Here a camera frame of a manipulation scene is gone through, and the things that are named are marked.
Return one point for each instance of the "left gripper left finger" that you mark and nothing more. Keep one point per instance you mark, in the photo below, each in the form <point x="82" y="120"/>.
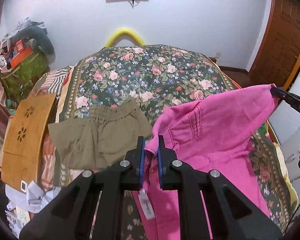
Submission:
<point x="90" y="207"/>

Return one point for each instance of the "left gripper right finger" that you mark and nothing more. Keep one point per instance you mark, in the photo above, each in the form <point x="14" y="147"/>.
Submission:
<point x="210" y="206"/>

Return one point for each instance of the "pink pants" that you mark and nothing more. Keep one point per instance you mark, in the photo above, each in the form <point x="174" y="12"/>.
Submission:
<point x="209" y="134"/>

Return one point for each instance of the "colourful fleece blanket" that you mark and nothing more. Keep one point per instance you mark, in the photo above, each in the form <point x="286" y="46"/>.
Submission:
<point x="290" y="192"/>

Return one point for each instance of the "brown wooden door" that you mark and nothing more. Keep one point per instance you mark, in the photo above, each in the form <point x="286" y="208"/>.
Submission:
<point x="278" y="58"/>

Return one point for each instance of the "olive green shorts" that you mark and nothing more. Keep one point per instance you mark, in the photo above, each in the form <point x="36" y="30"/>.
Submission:
<point x="101" y="139"/>

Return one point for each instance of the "brown wooden board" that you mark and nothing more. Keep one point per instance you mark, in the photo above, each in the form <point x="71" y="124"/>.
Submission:
<point x="21" y="162"/>

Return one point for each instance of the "striped cloth under bedspread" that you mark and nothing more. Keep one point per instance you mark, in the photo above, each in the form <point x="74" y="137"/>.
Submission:
<point x="50" y="82"/>

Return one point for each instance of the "green fabric storage bag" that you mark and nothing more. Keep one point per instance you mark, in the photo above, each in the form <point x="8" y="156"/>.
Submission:
<point x="19" y="82"/>

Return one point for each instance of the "floral dark green bedspread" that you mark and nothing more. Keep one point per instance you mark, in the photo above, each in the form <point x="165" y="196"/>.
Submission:
<point x="159" y="77"/>

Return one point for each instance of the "orange box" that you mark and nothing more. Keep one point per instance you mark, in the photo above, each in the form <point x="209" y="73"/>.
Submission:
<point x="20" y="53"/>

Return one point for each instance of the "yellow curved headboard tube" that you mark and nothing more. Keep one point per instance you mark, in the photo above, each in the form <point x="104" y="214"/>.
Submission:
<point x="124" y="34"/>

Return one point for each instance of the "white wall socket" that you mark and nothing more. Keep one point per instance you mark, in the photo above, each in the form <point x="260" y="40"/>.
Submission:
<point x="217" y="55"/>

